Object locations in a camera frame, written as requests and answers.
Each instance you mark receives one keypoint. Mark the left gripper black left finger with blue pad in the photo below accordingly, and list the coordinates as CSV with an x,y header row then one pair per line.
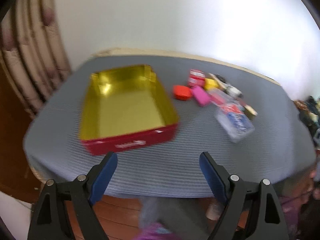
x,y
50,219

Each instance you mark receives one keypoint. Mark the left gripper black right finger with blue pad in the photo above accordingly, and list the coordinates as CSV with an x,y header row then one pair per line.
x,y
251,210

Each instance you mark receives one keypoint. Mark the clear box blue red label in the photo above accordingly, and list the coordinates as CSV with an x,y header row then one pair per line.
x,y
233,120

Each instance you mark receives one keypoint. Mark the brown tan lipstick tube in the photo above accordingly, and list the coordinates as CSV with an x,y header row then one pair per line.
x,y
247,109

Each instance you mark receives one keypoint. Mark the clear case pink insert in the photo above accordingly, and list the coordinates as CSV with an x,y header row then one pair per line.
x,y
218,97

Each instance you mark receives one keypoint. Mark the pink rectangular block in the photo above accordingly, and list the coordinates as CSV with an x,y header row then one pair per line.
x,y
201,96

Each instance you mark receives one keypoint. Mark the red rounded square box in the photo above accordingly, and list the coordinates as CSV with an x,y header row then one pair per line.
x,y
182,93

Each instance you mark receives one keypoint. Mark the grey trouser leg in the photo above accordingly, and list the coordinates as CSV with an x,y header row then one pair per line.
x,y
182,216

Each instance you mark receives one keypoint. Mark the purple cloth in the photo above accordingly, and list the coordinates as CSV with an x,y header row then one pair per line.
x,y
156,231

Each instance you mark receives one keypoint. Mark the red tin box gold interior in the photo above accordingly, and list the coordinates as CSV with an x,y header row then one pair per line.
x,y
126,108

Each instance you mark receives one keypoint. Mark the black white small gadget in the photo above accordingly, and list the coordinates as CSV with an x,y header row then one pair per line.
x,y
226,87

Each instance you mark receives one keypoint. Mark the yellow small block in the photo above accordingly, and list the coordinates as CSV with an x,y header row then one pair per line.
x,y
210,84

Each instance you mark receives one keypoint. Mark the red white small carton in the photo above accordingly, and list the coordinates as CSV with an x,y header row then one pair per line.
x,y
196,78

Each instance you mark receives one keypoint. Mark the beige patterned curtain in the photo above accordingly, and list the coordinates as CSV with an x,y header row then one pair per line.
x,y
32,54

